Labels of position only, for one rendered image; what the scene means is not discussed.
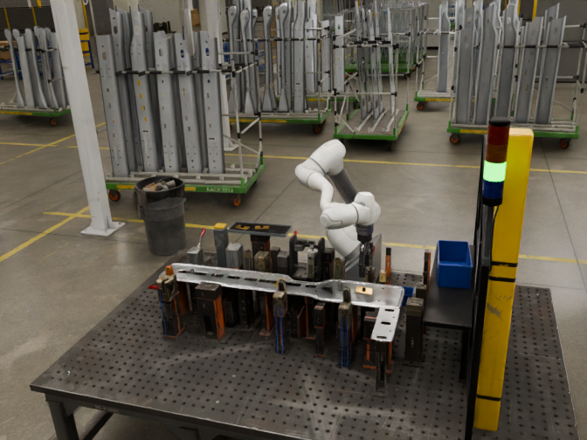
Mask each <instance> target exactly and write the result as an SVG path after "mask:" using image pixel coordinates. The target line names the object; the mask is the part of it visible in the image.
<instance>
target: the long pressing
mask: <svg viewBox="0 0 587 440"><path fill-rule="evenodd" d="M171 266H172V268H173V271H174V273H175V274H176V279H177V281H181V282H188V283H195V284H199V283H200V282H201V281H203V282H211V283H218V284H221V286H223V287H230V288H238V289H246V290H253V291H260V292H274V293H275V292H276V291H277V289H278V286H275V284H272V283H265V282H259V281H260V280H261V279H262V280H270V281H277V280H278V279H279V278H284V279H285V282H286V283H293V284H300V286H294V285H286V289H287V294H288V295H296V296H303V297H310V298H313V299H317V300H319V301H324V302H331V303H339V304H341V301H342V299H343V295H342V291H338V287H337V285H338V282H339V281H341V282H342V283H343V287H344V286H348V287H349V288H350V292H351V300H352V305H353V306H366V307H374V308H380V307H381V306H383V307H391V308H398V309H400V308H401V306H402V303H403V299H404V293H405V290H404V288H403V287H402V286H397V285H382V284H374V283H366V282H358V281H350V280H341V279H333V278H331V279H327V280H324V281H322V282H307V281H299V280H294V279H291V278H290V277H289V276H288V275H286V274H278V273H270V272H255V271H247V270H239V269H231V268H223V267H215V266H207V265H192V264H184V263H173V264H171ZM190 269H194V273H181V272H180V271H187V272H190ZM196 272H201V273H207V274H206V275H196V274H195V273H196ZM228 272H229V273H228ZM212 274H217V275H224V276H223V277H222V278H220V277H212V276H211V275H212ZM229 276H232V277H240V279H234V278H228V277H229ZM261 276H263V277H261ZM245 278H254V279H257V281H250V280H245ZM306 285H315V286H316V287H315V288H309V287H306ZM357 286H361V287H366V288H371V289H372V293H371V294H366V293H361V292H356V287H357ZM322 287H330V288H331V290H325V289H322ZM316 291H317V292H316ZM378 300H379V301H378Z"/></svg>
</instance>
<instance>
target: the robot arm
mask: <svg viewBox="0 0 587 440"><path fill-rule="evenodd" d="M345 153H346V149H345V147H344V146H343V145H342V144H341V143H340V142H339V141H338V140H331V141H327V142H325V143H324V144H323V145H321V146H320V147H319V148H318V149H317V150H315V151H314V152H313V154H312V155H311V156H310V157H309V158H308V159H307V160H306V161H305V162H303V163H302V164H300V165H298V166H297V167H296V169H295V175H296V177H297V178H298V180H299V181H300V182H301V183H302V184H303V185H305V186H306V187H308V188H310V189H315V190H318V191H320V192H322V193H321V202H320V206H321V210H322V213H321V219H320V220H321V225H322V226H323V227H324V228H326V229H325V232H326V236H327V239H328V241H329V242H330V244H331V245H332V246H333V247H334V248H335V250H336V251H337V252H338V253H340V254H341V255H342V256H343V257H344V258H345V269H346V268H347V267H348V266H350V265H351V264H352V263H354V262H355V261H356V260H357V259H358V258H359V264H358V266H359V277H360V278H365V266H368V267H369V255H370V253H371V252H370V248H369V242H370V241H371V240H372V233H373V232H374V223H375V222H376V221H377V219H378V218H379V216H380V213H381V208H380V206H379V205H378V203H377V202H375V198H374V196H373V195H372V194H371V193H369V192H359V193H358V192H357V191H356V188H355V186H354V185H353V183H352V181H351V180H350V178H349V176H348V174H347V172H346V171H345V169H344V167H343V157H344V155H345ZM325 174H326V175H328V176H329V178H330V179H331V181H332V182H333V184H334V185H335V187H336V189H337V190H338V192H339V194H340V195H341V197H342V199H343V201H344V202H345V203H346V204H344V203H331V201H332V197H333V193H334V190H333V187H332V185H331V184H330V183H329V182H328V181H327V180H326V179H325V178H324V177H323V176H324V175H325Z"/></svg>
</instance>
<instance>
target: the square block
mask: <svg viewBox="0 0 587 440"><path fill-rule="evenodd" d="M405 309H406V311H405V314H406V327H405V348H404V366H408V367H414V368H419V365H420V360H421V357H420V347H421V331H422V314H423V310H424V299H421V298H413V297H408V299H407V303H406V308H405Z"/></svg>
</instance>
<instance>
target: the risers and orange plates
mask: <svg viewBox="0 0 587 440"><path fill-rule="evenodd" d="M221 288H222V294H221V298H222V307H223V315H224V326H225V327H231V328H234V327H235V326H236V325H237V324H238V322H239V321H240V314H239V309H238V295H236V294H232V292H230V293H229V287H223V286H221ZM325 312H326V337H329V338H331V335H332V333H333V332H334V330H333V305H332V303H331V302H326V310H325ZM290 327H291V332H290V336H291V338H297V339H298V338H300V337H301V335H302V333H303V331H304V329H305V327H306V307H305V306H303V307H302V304H301V302H299V301H295V302H294V303H293V306H292V308H291V309H290Z"/></svg>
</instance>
